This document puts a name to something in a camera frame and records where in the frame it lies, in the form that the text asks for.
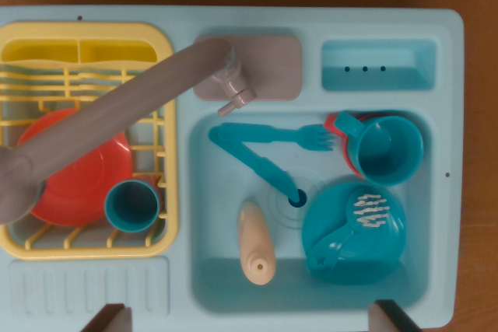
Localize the teal plastic knife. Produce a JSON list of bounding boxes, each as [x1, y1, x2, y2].
[[208, 125, 300, 203]]

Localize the teal plastic fork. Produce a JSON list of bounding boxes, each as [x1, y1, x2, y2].
[[217, 121, 336, 153]]

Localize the light blue toy sink unit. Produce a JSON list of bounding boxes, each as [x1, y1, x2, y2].
[[0, 5, 466, 332]]

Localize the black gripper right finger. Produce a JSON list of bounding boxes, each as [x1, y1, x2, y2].
[[368, 299, 423, 332]]

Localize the grey toy faucet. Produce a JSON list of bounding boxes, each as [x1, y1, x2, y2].
[[0, 36, 258, 226]]

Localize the teal plastic tumbler cup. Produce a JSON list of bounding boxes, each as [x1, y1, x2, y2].
[[103, 179, 161, 233]]

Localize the grey-beige faucet base plate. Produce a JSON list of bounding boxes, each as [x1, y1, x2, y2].
[[193, 34, 303, 102]]

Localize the teal plastic plate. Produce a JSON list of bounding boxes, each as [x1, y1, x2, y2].
[[302, 181, 408, 286]]

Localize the red plastic plate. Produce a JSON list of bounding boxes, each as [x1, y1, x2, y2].
[[15, 108, 135, 228]]

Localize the yellow plastic dish rack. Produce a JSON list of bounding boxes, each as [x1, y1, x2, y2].
[[0, 22, 180, 261]]

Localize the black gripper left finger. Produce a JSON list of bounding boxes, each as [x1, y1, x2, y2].
[[79, 302, 133, 332]]

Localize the teal dish brush white bristles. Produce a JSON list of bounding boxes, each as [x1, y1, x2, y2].
[[306, 187, 402, 277]]

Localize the red plastic mug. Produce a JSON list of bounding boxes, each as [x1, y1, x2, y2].
[[324, 112, 390, 183]]

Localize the teal plastic mug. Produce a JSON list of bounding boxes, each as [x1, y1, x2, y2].
[[334, 110, 425, 187]]

